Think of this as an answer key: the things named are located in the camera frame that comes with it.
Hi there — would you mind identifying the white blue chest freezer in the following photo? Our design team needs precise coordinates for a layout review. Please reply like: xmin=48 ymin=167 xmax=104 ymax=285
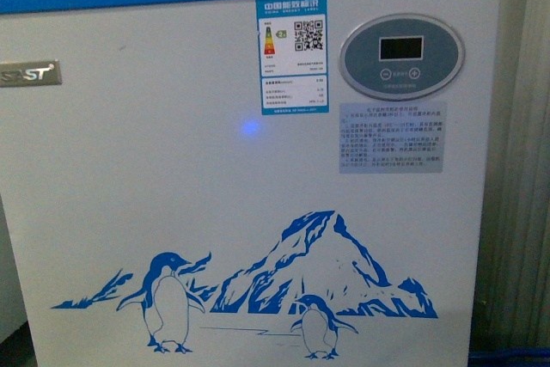
xmin=1 ymin=0 xmax=499 ymax=366

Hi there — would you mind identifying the grey instruction sticker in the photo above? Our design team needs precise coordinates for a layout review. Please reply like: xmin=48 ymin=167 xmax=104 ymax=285
xmin=339 ymin=101 xmax=447 ymax=174

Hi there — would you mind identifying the blue energy label sticker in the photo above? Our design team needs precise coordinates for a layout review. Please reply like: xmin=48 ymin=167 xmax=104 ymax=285
xmin=256 ymin=0 xmax=329 ymax=115

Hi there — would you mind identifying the oval grey control panel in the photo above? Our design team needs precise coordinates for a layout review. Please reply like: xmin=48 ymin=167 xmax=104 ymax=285
xmin=339 ymin=14 xmax=466 ymax=101

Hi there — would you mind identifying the silver brand badge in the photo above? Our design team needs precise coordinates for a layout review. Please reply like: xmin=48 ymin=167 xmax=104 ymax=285
xmin=1 ymin=59 xmax=63 ymax=88

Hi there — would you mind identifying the grey vertical curtain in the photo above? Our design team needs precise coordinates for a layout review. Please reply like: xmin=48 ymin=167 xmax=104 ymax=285
xmin=470 ymin=0 xmax=549 ymax=352

